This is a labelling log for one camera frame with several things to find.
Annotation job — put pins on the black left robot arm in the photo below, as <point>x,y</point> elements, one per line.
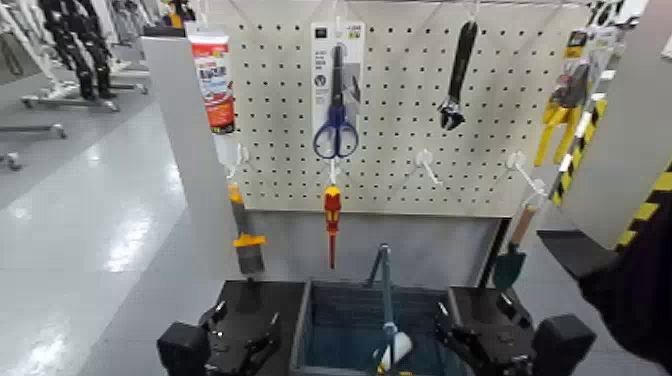
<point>184,349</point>

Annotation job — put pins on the red yellow screwdriver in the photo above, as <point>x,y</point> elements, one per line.
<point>332,210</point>

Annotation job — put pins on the grey display stand panel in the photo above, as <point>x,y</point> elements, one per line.
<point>420,246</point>

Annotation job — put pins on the yellow black packaging card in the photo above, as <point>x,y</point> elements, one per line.
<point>577,44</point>

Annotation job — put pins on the grey post with hazard stripes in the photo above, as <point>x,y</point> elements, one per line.
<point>630,131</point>

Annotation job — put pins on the white sign black numerals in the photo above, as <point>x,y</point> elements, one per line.
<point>609,10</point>

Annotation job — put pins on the black adjustable wrench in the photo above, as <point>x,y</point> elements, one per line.
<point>462,58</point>

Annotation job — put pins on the sealant tube with clear nozzle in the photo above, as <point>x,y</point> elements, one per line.
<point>214,78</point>

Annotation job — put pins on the white metal frame stand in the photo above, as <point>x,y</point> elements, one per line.
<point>31,58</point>

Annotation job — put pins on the black robot on stand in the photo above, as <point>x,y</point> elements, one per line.
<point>78,47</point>

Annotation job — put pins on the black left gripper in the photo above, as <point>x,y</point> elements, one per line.
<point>231,352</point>

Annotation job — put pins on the white pegboard hook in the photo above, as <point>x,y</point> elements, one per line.
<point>517,160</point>
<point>237,160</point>
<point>424,158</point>
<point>332,170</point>

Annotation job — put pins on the orange grey paintbrush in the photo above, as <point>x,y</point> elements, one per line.
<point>248,241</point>

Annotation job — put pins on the person in black clothes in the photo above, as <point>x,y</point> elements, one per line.
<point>635,294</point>

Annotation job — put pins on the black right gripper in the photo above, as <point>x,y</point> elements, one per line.
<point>498,352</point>

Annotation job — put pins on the beige perforated pegboard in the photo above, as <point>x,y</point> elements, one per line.
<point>399,78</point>

